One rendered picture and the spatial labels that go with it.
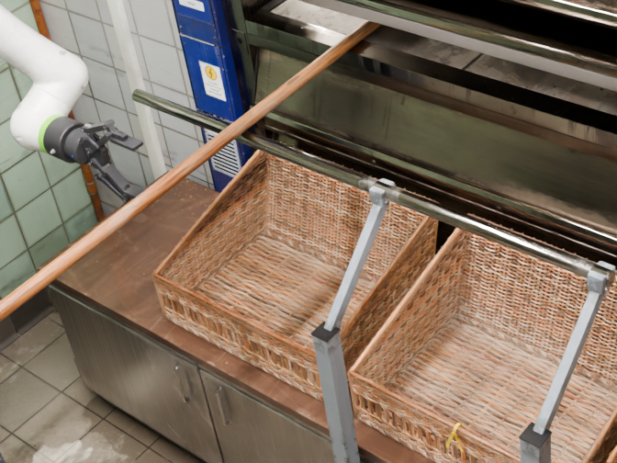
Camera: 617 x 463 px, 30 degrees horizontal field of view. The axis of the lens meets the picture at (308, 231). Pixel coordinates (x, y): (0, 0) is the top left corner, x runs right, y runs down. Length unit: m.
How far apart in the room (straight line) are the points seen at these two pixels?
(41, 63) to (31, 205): 1.27
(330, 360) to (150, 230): 1.08
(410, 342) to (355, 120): 0.55
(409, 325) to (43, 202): 1.60
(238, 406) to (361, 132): 0.74
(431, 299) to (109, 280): 0.92
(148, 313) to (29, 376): 0.90
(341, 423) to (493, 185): 0.63
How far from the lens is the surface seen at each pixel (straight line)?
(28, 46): 2.59
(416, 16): 2.31
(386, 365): 2.63
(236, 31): 2.95
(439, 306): 2.73
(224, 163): 3.24
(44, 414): 3.67
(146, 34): 3.25
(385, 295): 2.68
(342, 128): 2.83
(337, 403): 2.41
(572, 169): 2.50
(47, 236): 3.92
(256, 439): 2.93
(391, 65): 2.63
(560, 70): 2.16
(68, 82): 2.63
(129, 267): 3.15
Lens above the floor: 2.55
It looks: 39 degrees down
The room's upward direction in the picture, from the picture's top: 10 degrees counter-clockwise
